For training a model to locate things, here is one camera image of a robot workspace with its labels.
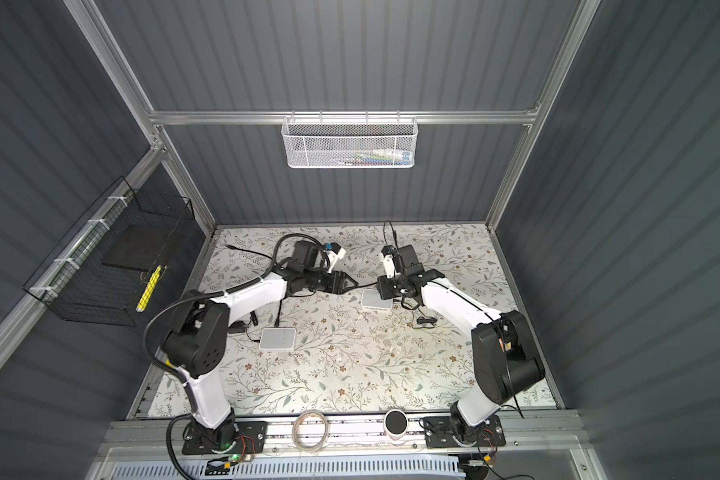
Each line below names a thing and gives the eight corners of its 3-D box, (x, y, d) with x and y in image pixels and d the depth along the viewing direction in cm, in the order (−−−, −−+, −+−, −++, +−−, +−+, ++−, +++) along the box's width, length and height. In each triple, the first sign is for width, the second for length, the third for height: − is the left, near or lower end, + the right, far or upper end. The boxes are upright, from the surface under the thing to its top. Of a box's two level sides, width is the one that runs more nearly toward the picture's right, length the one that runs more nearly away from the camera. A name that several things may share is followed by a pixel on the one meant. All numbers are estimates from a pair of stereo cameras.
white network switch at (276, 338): (258, 350, 90) (256, 347, 88) (263, 330, 94) (260, 327, 92) (294, 350, 90) (293, 347, 88) (297, 330, 94) (296, 327, 92)
